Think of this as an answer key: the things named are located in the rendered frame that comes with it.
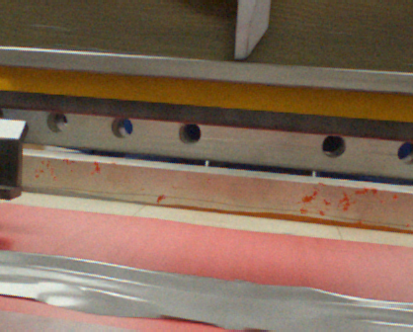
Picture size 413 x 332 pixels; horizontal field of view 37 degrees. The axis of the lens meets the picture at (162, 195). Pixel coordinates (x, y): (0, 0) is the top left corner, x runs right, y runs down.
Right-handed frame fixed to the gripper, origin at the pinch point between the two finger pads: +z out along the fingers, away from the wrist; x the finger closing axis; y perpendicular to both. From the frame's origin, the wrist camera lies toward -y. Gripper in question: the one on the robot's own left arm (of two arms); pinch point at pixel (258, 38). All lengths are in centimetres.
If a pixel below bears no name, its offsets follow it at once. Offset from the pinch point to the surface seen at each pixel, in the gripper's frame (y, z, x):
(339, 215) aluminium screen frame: -7.5, 12.7, -17.0
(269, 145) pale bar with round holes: -1.0, 8.0, -23.9
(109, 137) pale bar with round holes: 14.7, 8.7, -23.9
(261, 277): -1.6, 13.6, -0.1
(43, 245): 12.3, 13.7, -1.0
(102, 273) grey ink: 6.9, 13.2, 4.2
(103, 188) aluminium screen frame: 13.1, 12.5, -17.1
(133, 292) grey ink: 4.6, 13.1, 6.7
